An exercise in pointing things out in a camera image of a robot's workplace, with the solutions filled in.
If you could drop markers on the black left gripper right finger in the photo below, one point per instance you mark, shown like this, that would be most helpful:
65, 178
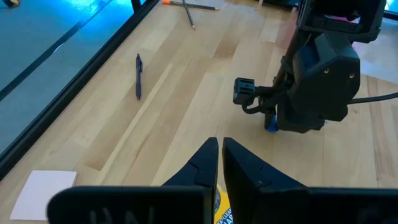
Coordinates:
248, 186

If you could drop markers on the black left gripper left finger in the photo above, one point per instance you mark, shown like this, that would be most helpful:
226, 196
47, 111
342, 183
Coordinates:
199, 174

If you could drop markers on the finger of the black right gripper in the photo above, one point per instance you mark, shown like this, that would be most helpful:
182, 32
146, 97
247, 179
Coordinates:
298, 124
267, 119

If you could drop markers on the yellow Crayola crayon box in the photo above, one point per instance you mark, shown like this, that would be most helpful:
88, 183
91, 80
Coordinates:
222, 208

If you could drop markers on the dark blue pen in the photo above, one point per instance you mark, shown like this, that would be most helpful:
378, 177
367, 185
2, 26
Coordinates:
138, 81

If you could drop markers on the pink sticky note pad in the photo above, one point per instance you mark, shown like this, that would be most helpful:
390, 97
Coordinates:
37, 194

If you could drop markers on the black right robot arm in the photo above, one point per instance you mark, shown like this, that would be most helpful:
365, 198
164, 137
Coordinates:
314, 12

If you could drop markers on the yellow black floor item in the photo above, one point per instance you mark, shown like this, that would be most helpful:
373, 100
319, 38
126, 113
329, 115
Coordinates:
12, 2

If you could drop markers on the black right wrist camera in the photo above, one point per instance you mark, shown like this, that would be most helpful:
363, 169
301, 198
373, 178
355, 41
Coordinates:
244, 90

